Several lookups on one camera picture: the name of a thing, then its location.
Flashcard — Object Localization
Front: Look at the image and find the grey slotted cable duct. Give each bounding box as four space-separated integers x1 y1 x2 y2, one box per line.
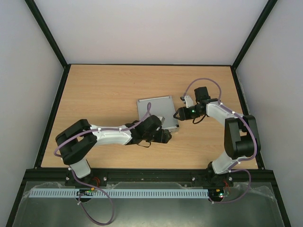
29 188 209 199

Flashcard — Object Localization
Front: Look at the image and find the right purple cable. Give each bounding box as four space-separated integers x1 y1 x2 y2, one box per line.
183 77 258 204

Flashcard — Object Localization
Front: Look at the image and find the aluminium poker case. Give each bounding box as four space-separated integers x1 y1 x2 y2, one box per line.
137 96 179 133

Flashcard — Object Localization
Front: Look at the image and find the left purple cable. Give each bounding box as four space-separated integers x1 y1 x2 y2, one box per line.
54 102 152 225

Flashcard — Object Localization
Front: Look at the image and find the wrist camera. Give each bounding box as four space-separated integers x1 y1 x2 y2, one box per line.
180 96 194 108
158 116 165 125

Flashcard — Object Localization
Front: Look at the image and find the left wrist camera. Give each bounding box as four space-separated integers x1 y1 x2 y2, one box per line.
158 116 165 125

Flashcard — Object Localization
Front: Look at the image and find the purple cable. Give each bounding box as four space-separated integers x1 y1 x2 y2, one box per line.
54 102 152 225
183 77 258 204

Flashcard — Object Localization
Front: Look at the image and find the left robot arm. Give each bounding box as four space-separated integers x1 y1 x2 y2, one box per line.
54 115 172 179

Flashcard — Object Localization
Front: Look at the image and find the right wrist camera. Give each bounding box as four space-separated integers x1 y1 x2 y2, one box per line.
180 96 194 108

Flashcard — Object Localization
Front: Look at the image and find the black frame rail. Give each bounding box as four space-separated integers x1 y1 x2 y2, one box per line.
22 168 276 188

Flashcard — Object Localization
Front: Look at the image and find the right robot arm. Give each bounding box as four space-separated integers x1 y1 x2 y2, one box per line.
173 87 260 185

